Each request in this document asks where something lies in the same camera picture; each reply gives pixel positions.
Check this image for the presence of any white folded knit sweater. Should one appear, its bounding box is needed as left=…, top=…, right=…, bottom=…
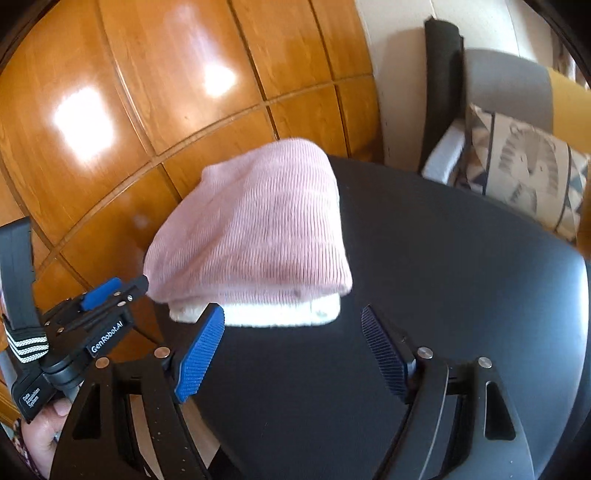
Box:
left=167, top=295, right=342, bottom=329

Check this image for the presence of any grey yellow blue sofa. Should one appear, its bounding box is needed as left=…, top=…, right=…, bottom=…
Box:
left=422, top=48, right=591, bottom=254

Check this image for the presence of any person's left forearm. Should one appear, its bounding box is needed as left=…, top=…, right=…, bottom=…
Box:
left=7, top=429, right=38, bottom=476

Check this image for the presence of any pink knit sweater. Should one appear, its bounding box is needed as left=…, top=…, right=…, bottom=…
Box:
left=143, top=137, right=354, bottom=305

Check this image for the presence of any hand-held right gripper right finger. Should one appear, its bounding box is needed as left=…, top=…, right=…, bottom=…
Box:
left=361, top=304, right=536, bottom=480

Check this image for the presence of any wooden wardrobe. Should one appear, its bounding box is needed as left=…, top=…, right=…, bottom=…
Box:
left=0, top=0, right=386, bottom=425

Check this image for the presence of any tiger print cushion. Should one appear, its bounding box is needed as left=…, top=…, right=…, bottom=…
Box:
left=455, top=102, right=591, bottom=243

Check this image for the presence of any person's left hand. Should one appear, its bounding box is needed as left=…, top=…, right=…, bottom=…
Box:
left=21, top=397, right=75, bottom=476

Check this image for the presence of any black rolled mat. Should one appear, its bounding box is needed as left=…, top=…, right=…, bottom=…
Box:
left=418, top=16, right=465, bottom=174

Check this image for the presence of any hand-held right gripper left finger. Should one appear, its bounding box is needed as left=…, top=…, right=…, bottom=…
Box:
left=48, top=302, right=226, bottom=480

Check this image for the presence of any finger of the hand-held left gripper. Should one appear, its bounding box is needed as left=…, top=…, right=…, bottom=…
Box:
left=113, top=274, right=151, bottom=306
left=79, top=277, right=123, bottom=312

